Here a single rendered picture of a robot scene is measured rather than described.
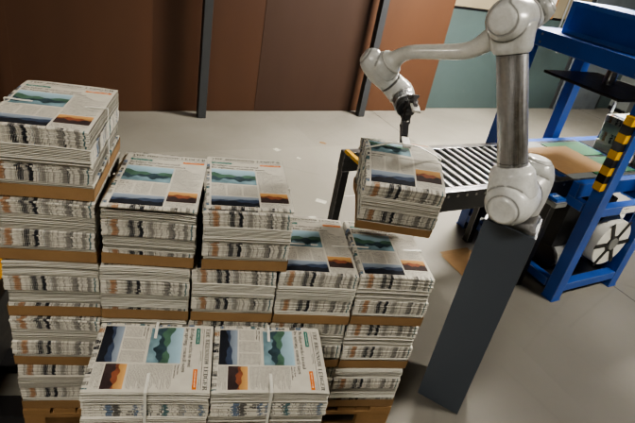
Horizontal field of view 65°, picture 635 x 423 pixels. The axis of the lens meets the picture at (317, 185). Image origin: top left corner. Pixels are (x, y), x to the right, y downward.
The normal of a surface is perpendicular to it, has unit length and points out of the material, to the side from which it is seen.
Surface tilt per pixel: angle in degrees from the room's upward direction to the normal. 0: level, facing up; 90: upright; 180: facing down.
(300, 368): 1
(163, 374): 0
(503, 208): 96
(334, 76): 90
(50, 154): 91
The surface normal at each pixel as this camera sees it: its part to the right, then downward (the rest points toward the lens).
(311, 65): 0.43, 0.48
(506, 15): -0.62, 0.18
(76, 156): 0.14, 0.49
